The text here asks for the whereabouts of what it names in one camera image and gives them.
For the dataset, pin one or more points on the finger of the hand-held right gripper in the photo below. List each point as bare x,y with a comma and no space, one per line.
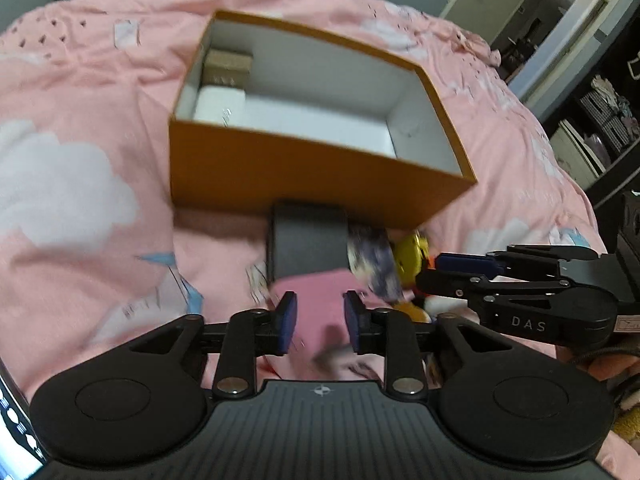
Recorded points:
465,263
450,284

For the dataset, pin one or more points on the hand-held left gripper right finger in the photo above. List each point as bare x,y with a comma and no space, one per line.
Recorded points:
354,324

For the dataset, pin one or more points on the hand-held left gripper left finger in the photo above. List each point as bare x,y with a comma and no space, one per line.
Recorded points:
286,321

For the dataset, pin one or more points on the printed card box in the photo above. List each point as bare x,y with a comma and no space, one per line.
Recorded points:
370,260

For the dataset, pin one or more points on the dark grey box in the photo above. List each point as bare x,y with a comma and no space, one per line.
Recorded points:
305,240

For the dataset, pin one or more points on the orange cardboard box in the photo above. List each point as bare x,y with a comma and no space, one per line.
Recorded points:
300,180

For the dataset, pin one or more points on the orange crochet toy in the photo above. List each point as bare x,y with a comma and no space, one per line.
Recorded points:
427,263

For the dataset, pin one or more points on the yellow tape measure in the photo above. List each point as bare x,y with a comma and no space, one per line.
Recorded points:
410,255

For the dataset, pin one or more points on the yellow plush toy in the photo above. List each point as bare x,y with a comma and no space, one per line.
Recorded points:
626,422

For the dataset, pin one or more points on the storage shelf with baskets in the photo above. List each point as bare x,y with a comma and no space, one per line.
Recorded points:
605,110

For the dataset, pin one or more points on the small white box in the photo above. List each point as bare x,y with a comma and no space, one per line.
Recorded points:
217,102

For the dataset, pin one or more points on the small gold box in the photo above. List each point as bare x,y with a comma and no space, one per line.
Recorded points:
227,65

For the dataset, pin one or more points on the white door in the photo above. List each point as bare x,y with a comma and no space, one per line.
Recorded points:
460,0

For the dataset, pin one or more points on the phone screen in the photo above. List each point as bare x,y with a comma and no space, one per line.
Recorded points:
12,425

